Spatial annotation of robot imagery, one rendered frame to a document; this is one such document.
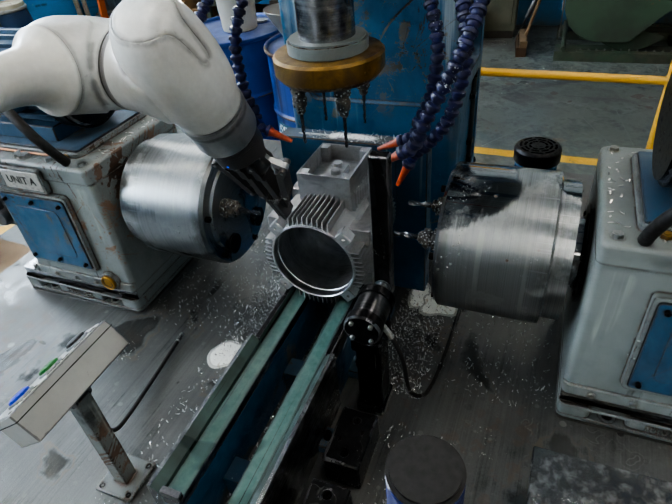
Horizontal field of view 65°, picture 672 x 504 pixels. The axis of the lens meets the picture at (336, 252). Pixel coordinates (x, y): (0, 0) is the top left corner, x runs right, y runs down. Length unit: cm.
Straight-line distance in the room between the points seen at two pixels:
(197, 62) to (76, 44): 15
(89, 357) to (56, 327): 53
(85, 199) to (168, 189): 18
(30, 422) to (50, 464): 32
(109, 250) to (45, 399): 48
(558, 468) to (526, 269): 27
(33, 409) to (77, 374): 7
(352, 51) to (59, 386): 62
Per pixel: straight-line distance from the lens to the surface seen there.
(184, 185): 100
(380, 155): 73
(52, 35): 70
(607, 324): 85
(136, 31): 60
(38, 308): 141
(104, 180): 111
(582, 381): 94
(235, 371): 90
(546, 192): 84
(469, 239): 81
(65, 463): 107
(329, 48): 83
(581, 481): 80
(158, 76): 61
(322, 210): 90
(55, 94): 70
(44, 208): 122
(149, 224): 107
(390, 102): 110
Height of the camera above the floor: 159
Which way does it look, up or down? 37 degrees down
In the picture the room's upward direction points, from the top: 6 degrees counter-clockwise
